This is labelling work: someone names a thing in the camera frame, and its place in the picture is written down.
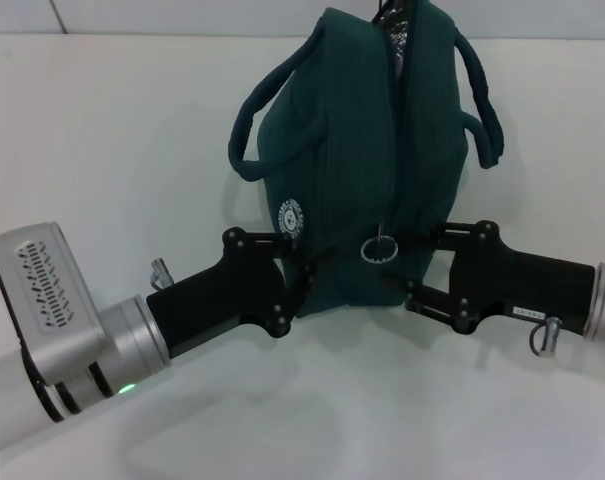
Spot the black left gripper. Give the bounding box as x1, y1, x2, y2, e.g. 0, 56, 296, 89
145, 225, 336, 359

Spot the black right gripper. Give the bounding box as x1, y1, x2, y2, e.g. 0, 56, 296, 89
381, 219, 597, 338

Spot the dark teal insulated lunch bag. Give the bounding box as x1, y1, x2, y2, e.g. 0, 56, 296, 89
226, 0, 507, 320

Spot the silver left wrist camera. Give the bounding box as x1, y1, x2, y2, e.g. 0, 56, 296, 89
0, 221, 107, 387

